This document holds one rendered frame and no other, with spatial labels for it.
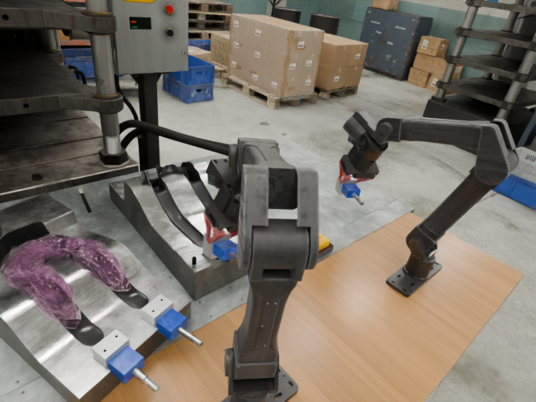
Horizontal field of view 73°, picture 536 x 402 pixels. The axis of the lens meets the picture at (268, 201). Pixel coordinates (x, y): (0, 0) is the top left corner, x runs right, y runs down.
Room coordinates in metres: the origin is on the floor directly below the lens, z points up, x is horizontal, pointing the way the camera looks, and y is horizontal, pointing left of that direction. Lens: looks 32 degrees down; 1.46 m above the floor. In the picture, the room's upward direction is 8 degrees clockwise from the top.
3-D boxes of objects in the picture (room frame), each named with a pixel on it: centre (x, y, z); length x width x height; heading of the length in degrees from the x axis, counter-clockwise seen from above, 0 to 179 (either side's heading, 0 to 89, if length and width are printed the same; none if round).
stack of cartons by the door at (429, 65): (7.10, -2.68, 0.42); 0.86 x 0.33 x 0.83; 41
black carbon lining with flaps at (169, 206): (0.83, 0.22, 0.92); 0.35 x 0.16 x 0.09; 45
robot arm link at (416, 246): (0.79, -0.43, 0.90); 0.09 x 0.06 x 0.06; 140
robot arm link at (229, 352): (0.36, -0.01, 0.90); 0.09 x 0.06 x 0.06; 102
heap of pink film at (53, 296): (0.54, 0.41, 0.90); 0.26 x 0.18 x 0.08; 62
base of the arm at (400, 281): (0.79, -0.44, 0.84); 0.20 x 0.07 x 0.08; 136
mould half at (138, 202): (0.85, 0.22, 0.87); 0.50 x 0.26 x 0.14; 45
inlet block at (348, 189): (0.97, -0.25, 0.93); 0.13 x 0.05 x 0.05; 18
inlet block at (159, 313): (0.46, 0.14, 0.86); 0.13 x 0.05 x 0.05; 62
